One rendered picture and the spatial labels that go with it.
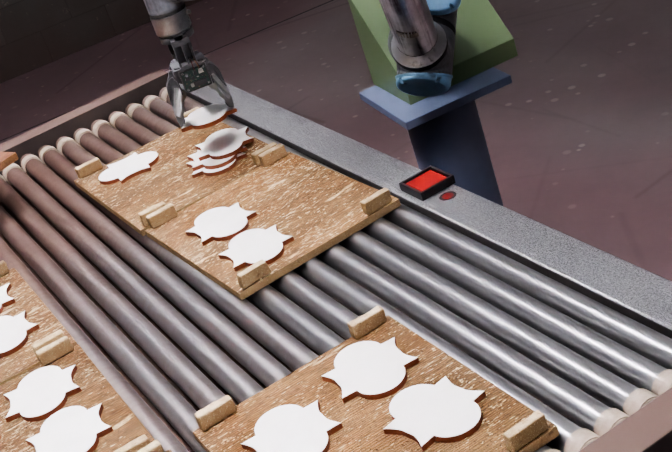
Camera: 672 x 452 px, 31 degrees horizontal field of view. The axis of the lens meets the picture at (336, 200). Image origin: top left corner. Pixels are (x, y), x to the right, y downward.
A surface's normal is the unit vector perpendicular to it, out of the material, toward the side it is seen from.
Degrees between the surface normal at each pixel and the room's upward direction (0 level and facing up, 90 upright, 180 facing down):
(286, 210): 0
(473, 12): 45
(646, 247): 0
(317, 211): 0
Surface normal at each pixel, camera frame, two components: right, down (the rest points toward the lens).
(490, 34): 0.07, -0.38
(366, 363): -0.29, -0.85
